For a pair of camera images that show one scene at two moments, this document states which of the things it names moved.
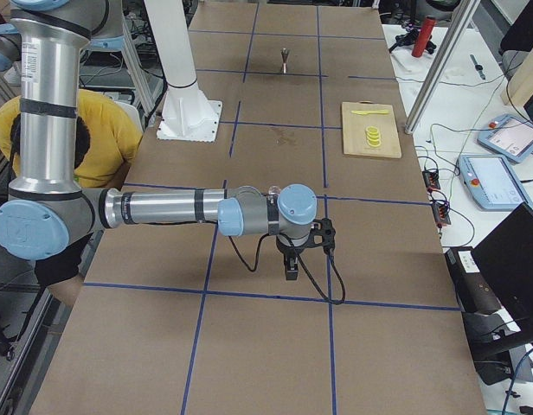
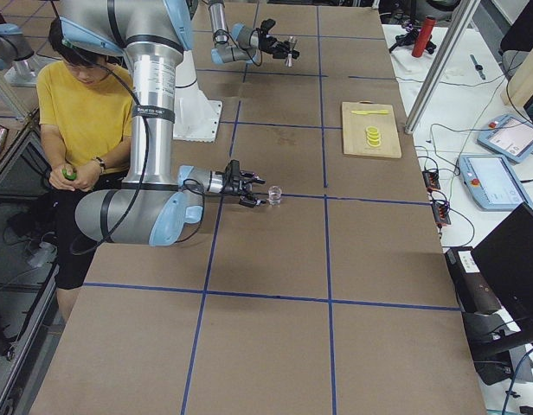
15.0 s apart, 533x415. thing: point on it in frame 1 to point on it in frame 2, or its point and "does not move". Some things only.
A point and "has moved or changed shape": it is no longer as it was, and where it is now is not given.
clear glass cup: (274, 189) does not move
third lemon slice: (374, 139) does not move
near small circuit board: (441, 213) does not move
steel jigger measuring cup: (285, 52) has moved or changed shape
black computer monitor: (511, 257) does not move
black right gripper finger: (291, 264) to (253, 176)
